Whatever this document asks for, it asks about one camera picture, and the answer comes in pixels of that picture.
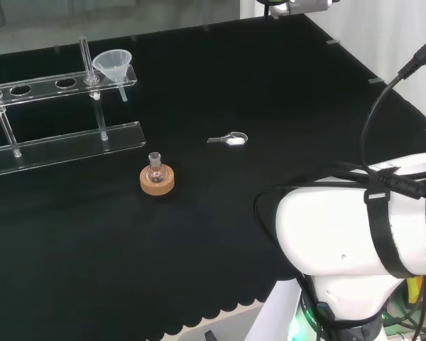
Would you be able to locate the clear acrylic funnel stand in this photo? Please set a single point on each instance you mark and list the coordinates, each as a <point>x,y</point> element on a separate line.
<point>57,149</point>

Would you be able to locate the small glass round-bottom flask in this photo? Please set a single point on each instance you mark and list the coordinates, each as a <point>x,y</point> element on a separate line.
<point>155,173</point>

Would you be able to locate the yellow stop button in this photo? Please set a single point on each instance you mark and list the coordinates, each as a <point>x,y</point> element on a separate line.
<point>415,287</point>

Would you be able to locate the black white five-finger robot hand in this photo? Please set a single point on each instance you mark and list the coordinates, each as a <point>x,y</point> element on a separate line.
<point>309,5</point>

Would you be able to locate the black bench cloth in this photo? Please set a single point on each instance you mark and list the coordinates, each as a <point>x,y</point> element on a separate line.
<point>92,266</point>

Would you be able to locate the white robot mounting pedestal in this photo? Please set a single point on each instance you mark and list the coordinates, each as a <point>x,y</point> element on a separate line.
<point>270,319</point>

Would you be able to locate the clear plastic funnel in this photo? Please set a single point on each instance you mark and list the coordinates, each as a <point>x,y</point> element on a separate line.
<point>111,65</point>

